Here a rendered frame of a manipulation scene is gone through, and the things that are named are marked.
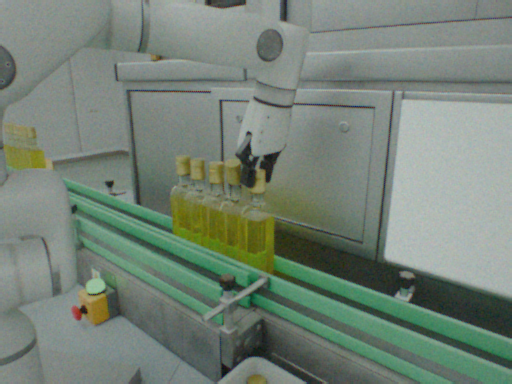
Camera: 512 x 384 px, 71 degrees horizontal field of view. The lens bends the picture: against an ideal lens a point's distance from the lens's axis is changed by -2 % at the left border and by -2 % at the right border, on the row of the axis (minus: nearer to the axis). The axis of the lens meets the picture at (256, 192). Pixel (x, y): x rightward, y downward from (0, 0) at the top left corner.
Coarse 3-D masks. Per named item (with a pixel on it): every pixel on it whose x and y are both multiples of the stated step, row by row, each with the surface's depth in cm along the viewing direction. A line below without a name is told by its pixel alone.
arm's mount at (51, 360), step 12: (48, 360) 73; (60, 360) 73; (72, 360) 73; (84, 360) 74; (96, 360) 74; (48, 372) 70; (60, 372) 70; (72, 372) 70; (84, 372) 70; (96, 372) 70; (108, 372) 71; (120, 372) 71; (132, 372) 71
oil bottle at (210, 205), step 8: (224, 192) 83; (208, 200) 81; (216, 200) 80; (208, 208) 81; (216, 208) 80; (208, 216) 82; (216, 216) 80; (208, 224) 82; (216, 224) 81; (208, 232) 83; (216, 232) 81; (208, 240) 84; (216, 240) 82; (208, 248) 84; (216, 248) 83
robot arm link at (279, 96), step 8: (256, 88) 65; (264, 88) 63; (272, 88) 62; (280, 88) 62; (256, 96) 65; (264, 96) 64; (272, 96) 63; (280, 96) 63; (288, 96) 64; (280, 104) 64; (288, 104) 65
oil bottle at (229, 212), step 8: (224, 200) 78; (232, 200) 77; (240, 200) 78; (224, 208) 78; (232, 208) 76; (240, 208) 77; (224, 216) 78; (232, 216) 76; (224, 224) 79; (232, 224) 77; (224, 232) 79; (232, 232) 78; (224, 240) 80; (232, 240) 78; (224, 248) 80; (232, 248) 79; (232, 256) 79
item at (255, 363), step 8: (248, 360) 67; (256, 360) 67; (264, 360) 67; (240, 368) 65; (248, 368) 66; (256, 368) 67; (264, 368) 66; (272, 368) 65; (280, 368) 65; (232, 376) 63; (240, 376) 65; (248, 376) 67; (264, 376) 67; (272, 376) 65; (280, 376) 64; (288, 376) 63
